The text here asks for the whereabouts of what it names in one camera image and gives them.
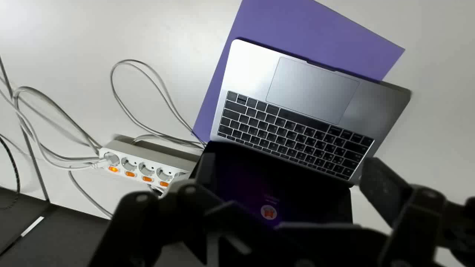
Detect white power strip orange switches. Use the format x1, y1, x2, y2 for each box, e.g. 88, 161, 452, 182
97, 134, 205, 198

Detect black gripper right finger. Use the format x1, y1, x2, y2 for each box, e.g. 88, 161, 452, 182
358, 156, 475, 267

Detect white looped cable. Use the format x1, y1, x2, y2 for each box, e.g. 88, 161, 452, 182
109, 58, 208, 152

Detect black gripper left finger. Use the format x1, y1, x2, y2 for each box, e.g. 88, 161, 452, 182
88, 180, 299, 267

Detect black mat with white stripe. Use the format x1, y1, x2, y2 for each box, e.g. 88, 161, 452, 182
0, 186, 122, 267

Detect white cable bundle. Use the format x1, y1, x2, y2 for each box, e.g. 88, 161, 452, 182
0, 57, 116, 220

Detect thin black cable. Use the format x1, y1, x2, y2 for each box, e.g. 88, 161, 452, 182
0, 134, 23, 196

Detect silver laptop with black keys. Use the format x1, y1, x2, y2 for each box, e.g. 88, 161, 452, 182
191, 38, 413, 232

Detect purple paper sheet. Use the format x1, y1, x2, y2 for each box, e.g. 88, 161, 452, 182
192, 0, 407, 146

